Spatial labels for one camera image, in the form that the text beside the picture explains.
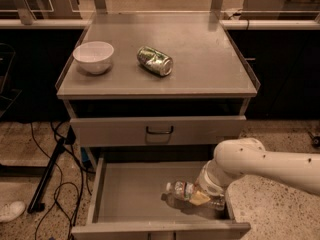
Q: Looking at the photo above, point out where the white ceramic bowl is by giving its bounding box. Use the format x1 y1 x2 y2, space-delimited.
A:
73 41 114 74

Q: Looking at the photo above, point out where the open grey middle drawer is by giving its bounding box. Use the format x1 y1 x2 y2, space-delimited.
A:
72 158 250 240

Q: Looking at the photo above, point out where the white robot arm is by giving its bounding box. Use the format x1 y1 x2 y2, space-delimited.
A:
190 138 320 209

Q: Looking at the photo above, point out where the clear plastic water bottle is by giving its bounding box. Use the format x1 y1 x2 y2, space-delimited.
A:
166 180 226 211

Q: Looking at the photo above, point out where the crushed green soda can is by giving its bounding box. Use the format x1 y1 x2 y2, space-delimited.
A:
137 46 173 77

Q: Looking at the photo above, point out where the black caster wheel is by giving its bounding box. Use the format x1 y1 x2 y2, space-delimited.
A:
308 132 320 148

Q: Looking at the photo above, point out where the black floor cable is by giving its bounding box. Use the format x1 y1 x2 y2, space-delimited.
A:
30 120 96 240

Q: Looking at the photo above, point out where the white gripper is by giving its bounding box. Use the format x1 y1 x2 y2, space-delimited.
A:
190 160 242 206

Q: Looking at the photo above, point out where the white counter rail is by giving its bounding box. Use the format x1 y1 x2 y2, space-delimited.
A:
0 19 320 30

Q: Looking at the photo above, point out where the black metal stand leg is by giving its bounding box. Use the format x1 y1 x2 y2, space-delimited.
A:
27 129 67 214

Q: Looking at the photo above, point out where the grey top drawer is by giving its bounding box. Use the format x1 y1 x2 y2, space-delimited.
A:
70 116 246 147

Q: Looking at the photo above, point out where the black drawer handle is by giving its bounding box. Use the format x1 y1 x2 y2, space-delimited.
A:
145 126 174 135

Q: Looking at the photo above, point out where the white sneaker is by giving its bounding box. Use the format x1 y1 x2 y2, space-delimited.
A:
0 201 26 223

